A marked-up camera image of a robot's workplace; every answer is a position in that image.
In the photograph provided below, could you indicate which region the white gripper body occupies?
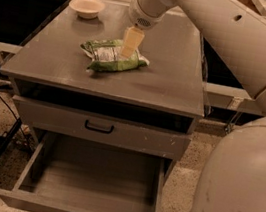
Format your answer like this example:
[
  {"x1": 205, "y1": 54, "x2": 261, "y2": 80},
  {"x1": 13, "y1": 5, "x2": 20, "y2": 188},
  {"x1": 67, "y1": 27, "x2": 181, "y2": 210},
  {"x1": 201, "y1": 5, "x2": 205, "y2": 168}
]
[{"x1": 128, "y1": 0, "x2": 163, "y2": 30}]

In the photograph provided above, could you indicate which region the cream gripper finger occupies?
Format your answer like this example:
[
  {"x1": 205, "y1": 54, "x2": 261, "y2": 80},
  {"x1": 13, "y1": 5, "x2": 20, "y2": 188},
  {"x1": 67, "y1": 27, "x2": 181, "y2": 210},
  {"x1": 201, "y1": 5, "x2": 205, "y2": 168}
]
[{"x1": 120, "y1": 27, "x2": 145, "y2": 58}]

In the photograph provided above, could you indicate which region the green jalapeno chip bag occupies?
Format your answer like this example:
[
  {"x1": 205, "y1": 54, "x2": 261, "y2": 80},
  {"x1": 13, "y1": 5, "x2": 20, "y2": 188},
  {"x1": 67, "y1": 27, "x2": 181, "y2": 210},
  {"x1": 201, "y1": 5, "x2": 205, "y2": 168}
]
[{"x1": 80, "y1": 39, "x2": 149, "y2": 73}]

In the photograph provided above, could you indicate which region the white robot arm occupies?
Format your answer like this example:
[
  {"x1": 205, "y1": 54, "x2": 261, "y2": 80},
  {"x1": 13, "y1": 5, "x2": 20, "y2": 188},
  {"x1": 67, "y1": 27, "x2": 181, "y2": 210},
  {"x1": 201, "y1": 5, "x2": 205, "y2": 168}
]
[{"x1": 129, "y1": 0, "x2": 266, "y2": 212}]

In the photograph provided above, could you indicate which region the grey drawer cabinet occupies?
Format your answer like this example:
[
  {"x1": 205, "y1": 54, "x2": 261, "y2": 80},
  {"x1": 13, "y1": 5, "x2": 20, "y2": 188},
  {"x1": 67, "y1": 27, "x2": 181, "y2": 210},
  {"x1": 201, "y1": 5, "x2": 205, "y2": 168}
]
[{"x1": 0, "y1": 0, "x2": 220, "y2": 177}]

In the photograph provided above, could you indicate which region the closed grey top drawer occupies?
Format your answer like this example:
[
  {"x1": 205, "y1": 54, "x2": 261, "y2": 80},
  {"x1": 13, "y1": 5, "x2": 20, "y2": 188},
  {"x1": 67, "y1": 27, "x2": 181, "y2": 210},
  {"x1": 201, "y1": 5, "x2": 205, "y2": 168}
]
[{"x1": 13, "y1": 96, "x2": 190, "y2": 160}]

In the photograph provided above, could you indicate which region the open grey middle drawer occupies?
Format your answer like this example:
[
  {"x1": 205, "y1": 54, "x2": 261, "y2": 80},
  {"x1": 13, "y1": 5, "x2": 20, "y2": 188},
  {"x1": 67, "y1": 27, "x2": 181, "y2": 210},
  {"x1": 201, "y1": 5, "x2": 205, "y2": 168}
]
[{"x1": 0, "y1": 132, "x2": 165, "y2": 212}]

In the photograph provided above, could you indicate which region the beige bowl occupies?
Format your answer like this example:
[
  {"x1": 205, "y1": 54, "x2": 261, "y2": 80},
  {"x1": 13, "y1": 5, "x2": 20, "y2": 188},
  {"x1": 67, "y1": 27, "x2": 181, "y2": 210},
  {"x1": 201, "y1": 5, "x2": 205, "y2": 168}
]
[{"x1": 69, "y1": 0, "x2": 105, "y2": 20}]

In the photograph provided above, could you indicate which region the black top drawer handle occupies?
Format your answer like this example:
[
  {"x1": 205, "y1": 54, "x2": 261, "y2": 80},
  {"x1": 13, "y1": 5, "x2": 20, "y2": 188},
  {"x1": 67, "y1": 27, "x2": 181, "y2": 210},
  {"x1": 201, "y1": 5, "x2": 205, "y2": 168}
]
[{"x1": 84, "y1": 120, "x2": 114, "y2": 134}]

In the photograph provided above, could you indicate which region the metal bracket under rail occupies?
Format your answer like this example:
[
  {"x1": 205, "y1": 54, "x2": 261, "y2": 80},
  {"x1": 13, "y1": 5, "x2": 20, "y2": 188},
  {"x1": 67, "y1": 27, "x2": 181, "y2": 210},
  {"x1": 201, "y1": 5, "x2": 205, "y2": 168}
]
[{"x1": 224, "y1": 97, "x2": 244, "y2": 134}]

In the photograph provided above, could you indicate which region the black cable on floor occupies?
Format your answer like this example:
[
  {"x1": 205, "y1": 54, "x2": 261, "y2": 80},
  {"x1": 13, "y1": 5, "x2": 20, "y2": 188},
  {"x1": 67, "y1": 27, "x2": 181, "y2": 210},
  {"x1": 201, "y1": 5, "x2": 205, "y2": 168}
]
[{"x1": 0, "y1": 75, "x2": 44, "y2": 153}]

